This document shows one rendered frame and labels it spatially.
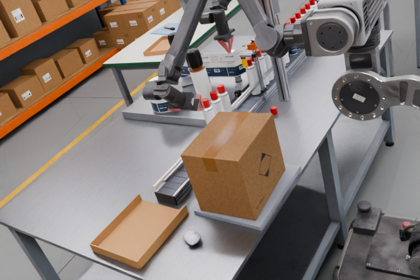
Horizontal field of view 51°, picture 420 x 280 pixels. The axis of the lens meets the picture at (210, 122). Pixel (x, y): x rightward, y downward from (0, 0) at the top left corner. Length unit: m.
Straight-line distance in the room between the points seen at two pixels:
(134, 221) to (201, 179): 0.39
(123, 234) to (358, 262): 1.10
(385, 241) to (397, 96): 0.90
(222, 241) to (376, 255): 0.88
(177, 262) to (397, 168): 1.90
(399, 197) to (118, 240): 1.77
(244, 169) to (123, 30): 4.99
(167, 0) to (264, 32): 5.03
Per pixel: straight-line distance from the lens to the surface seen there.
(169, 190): 1.87
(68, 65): 6.10
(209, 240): 1.65
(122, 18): 6.25
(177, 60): 1.61
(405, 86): 1.62
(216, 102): 2.05
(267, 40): 1.41
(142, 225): 1.83
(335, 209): 2.43
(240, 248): 1.59
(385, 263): 2.23
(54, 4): 6.05
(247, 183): 1.54
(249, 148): 1.53
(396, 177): 3.08
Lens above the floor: 1.95
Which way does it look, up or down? 29 degrees down
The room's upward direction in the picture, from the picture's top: 17 degrees counter-clockwise
